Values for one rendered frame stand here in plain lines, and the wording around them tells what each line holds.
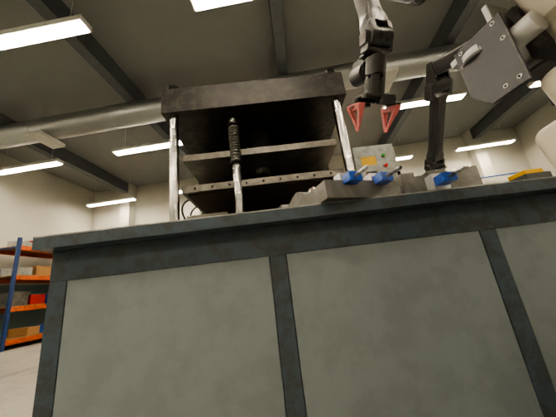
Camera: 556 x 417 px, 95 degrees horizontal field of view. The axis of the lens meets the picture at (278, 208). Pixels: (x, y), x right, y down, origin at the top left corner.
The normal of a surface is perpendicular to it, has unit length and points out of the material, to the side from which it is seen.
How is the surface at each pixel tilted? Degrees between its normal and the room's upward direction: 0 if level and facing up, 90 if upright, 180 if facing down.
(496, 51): 90
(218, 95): 90
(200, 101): 90
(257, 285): 90
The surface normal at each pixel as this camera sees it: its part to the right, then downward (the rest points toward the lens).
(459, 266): 0.00, -0.29
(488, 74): -0.97, 0.04
